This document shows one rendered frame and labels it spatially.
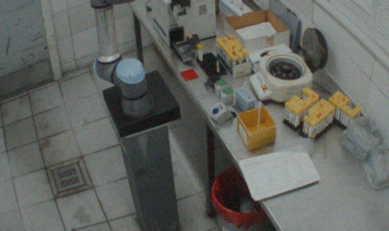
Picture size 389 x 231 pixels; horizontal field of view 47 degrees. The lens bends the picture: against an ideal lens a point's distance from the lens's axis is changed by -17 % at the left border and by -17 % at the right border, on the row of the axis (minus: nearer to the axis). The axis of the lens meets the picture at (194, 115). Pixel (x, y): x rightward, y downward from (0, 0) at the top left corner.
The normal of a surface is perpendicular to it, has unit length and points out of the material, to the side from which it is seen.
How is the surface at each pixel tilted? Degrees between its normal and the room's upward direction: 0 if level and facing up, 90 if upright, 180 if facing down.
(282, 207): 0
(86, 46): 90
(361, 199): 0
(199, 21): 90
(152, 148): 90
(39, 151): 0
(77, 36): 90
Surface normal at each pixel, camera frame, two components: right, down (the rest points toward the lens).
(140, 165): 0.40, 0.61
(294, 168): -0.05, -0.73
